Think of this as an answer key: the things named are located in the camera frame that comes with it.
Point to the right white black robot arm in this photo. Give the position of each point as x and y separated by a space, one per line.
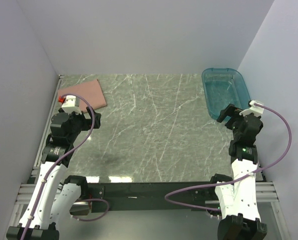
237 195

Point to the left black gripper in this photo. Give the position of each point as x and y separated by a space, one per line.
88 122

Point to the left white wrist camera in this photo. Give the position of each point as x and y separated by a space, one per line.
69 104

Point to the aluminium frame rail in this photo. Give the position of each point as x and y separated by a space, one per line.
265 192

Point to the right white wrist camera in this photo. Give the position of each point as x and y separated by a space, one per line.
255 107

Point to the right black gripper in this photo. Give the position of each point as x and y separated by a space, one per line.
229 111

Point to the pink printed t shirt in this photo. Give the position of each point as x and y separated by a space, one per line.
91 91

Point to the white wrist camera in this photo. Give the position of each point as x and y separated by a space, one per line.
69 104
255 107

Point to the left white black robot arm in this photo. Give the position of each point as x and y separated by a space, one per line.
48 210

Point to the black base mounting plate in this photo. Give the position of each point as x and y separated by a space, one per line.
150 196

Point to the teal transparent plastic bin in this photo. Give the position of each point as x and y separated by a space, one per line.
223 86

